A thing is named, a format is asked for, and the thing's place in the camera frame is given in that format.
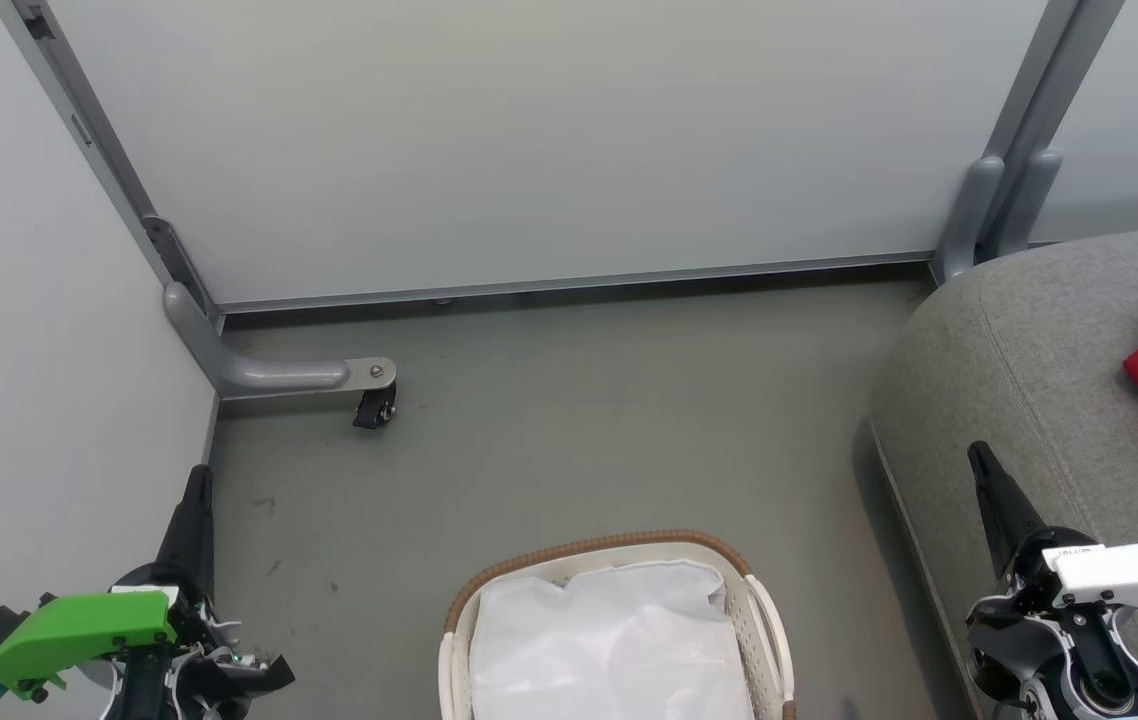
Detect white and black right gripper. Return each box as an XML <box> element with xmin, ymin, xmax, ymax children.
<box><xmin>966</xmin><ymin>440</ymin><xmax>1138</xmax><ymax>617</ymax></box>

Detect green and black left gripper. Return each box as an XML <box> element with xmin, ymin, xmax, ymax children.
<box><xmin>0</xmin><ymin>464</ymin><xmax>296</xmax><ymax>720</ymax></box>

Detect grey fabric sofa seat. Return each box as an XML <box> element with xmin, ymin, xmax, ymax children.
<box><xmin>867</xmin><ymin>224</ymin><xmax>1138</xmax><ymax>720</ymax></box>

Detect woven brown white laundry basket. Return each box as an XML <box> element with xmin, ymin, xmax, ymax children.
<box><xmin>437</xmin><ymin>529</ymin><xmax>798</xmax><ymax>720</ymax></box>

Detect white basket liner cloth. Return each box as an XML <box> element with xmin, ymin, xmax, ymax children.
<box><xmin>468</xmin><ymin>558</ymin><xmax>757</xmax><ymax>720</ymax></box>

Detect grey partition foot with caster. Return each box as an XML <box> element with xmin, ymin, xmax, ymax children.
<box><xmin>163</xmin><ymin>281</ymin><xmax>399</xmax><ymax>432</ymax></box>

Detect grey partition post with foot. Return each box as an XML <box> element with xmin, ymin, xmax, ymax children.
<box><xmin>932</xmin><ymin>0</ymin><xmax>1127</xmax><ymax>287</ymax></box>

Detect grey partition corner post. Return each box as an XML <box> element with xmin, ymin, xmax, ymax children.
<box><xmin>0</xmin><ymin>0</ymin><xmax>225</xmax><ymax>321</ymax></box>

